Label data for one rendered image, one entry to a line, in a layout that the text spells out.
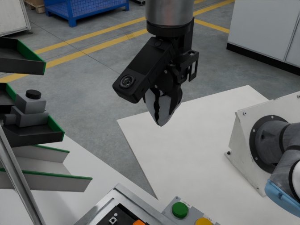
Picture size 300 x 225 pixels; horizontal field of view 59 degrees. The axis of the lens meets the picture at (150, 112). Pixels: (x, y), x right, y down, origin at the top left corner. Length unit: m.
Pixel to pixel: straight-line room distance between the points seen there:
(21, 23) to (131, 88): 4.25
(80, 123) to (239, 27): 2.32
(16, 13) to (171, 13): 4.20
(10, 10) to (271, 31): 3.51
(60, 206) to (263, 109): 0.71
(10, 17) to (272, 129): 4.10
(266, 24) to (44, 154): 3.11
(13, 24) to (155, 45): 4.18
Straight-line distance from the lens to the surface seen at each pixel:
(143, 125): 1.10
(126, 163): 2.10
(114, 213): 0.72
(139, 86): 0.40
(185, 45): 0.48
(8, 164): 0.53
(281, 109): 1.00
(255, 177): 0.93
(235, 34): 3.76
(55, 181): 0.66
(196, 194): 0.89
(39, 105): 0.60
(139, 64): 0.42
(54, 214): 0.89
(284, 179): 0.72
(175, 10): 0.41
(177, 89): 0.45
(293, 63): 3.53
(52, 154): 0.78
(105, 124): 2.46
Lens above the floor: 1.58
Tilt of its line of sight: 38 degrees down
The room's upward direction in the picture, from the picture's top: straight up
